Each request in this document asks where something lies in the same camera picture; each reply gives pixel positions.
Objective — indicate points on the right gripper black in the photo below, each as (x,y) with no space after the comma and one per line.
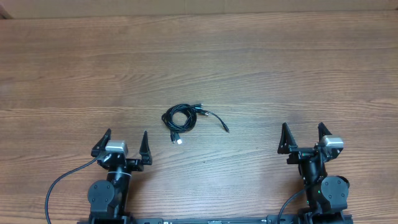
(300,154)

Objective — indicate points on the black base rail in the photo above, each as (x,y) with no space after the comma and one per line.
(270,219)

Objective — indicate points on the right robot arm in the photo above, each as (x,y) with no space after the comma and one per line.
(326,195)

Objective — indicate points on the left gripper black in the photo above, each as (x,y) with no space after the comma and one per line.
(137,165)

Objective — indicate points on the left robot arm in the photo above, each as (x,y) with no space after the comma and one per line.
(108,198)

